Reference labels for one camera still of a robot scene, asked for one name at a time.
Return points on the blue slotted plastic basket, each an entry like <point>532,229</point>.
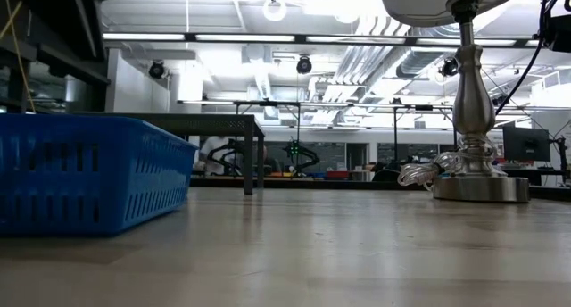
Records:
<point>89,186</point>

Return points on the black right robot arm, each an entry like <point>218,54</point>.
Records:
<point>557,26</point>

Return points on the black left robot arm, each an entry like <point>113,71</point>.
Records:
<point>58,21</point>

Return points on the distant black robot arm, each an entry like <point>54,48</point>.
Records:
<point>225,160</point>
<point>299,153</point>

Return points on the black desk monitor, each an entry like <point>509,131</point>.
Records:
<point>526,144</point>

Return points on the red storage bin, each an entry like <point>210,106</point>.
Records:
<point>337,175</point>

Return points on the person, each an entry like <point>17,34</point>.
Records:
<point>214,145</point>

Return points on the grey perforated metal shelf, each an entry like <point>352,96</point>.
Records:
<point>209,125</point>

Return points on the black ceiling spotlight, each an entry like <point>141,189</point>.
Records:
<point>304,65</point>
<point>449,67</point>
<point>157,70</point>

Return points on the silver metal lamp base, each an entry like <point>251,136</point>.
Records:
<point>473,106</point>

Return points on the white fabric lamp shade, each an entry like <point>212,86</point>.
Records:
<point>419,3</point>

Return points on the black aluminium table frame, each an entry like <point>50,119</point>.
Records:
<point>312,183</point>

